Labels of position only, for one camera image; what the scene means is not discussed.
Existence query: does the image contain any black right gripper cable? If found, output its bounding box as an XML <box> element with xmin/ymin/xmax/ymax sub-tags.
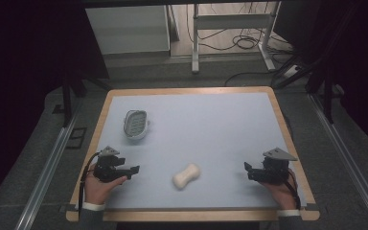
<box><xmin>284</xmin><ymin>172</ymin><xmax>302</xmax><ymax>211</ymax></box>

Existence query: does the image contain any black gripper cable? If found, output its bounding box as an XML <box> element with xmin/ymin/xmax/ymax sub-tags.
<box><xmin>78</xmin><ymin>151</ymin><xmax>102</xmax><ymax>221</ymax></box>
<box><xmin>284</xmin><ymin>172</ymin><xmax>302</xmax><ymax>211</ymax></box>

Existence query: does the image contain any dark curtain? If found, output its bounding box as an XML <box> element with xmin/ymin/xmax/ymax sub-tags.
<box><xmin>0</xmin><ymin>0</ymin><xmax>110</xmax><ymax>212</ymax></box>
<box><xmin>272</xmin><ymin>0</ymin><xmax>368</xmax><ymax>157</ymax></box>

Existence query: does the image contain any cream white soap bar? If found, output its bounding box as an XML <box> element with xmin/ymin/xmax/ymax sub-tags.
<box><xmin>172</xmin><ymin>162</ymin><xmax>202</xmax><ymax>191</ymax></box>

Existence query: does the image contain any person's right hand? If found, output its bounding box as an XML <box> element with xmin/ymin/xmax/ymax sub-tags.
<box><xmin>262</xmin><ymin>168</ymin><xmax>299</xmax><ymax>211</ymax></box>

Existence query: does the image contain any white metal desk frame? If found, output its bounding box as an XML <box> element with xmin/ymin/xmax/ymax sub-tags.
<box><xmin>191</xmin><ymin>2</ymin><xmax>283</xmax><ymax>75</ymax></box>

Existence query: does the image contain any person's left hand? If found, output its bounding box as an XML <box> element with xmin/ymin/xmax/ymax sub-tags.
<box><xmin>84</xmin><ymin>164</ymin><xmax>128</xmax><ymax>206</ymax></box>

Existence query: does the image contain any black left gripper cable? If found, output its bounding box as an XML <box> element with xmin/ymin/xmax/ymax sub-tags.
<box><xmin>78</xmin><ymin>151</ymin><xmax>102</xmax><ymax>221</ymax></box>

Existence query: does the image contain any pale blue table mat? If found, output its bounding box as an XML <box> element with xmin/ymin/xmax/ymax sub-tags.
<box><xmin>76</xmin><ymin>92</ymin><xmax>309</xmax><ymax>211</ymax></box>

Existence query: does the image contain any white power strip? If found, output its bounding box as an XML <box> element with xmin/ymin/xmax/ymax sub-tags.
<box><xmin>282</xmin><ymin>64</ymin><xmax>302</xmax><ymax>80</ymax></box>

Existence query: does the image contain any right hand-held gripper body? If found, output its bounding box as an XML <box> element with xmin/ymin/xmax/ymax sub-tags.
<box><xmin>256</xmin><ymin>147</ymin><xmax>299</xmax><ymax>186</ymax></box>

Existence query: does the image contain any aluminium floor rail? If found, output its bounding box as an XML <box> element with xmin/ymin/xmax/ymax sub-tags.
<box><xmin>309</xmin><ymin>93</ymin><xmax>368</xmax><ymax>230</ymax></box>
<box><xmin>14</xmin><ymin>116</ymin><xmax>79</xmax><ymax>230</ymax></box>

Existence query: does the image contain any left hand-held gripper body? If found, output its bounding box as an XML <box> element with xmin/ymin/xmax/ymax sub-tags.
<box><xmin>93</xmin><ymin>146</ymin><xmax>129</xmax><ymax>184</ymax></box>

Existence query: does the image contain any white cabinet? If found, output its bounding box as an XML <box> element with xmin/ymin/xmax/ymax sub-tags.
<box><xmin>84</xmin><ymin>5</ymin><xmax>172</xmax><ymax>56</ymax></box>

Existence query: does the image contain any grey oval soap dish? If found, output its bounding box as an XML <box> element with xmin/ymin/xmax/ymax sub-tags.
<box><xmin>123</xmin><ymin>109</ymin><xmax>150</xmax><ymax>142</ymax></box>

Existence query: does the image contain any black metal stand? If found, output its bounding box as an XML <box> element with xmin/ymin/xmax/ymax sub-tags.
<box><xmin>59</xmin><ymin>71</ymin><xmax>111</xmax><ymax>128</ymax></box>
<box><xmin>273</xmin><ymin>47</ymin><xmax>338</xmax><ymax>125</ymax></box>

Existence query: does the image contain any black coiled floor cable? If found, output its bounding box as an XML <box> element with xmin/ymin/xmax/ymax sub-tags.
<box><xmin>232</xmin><ymin>34</ymin><xmax>261</xmax><ymax>51</ymax></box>

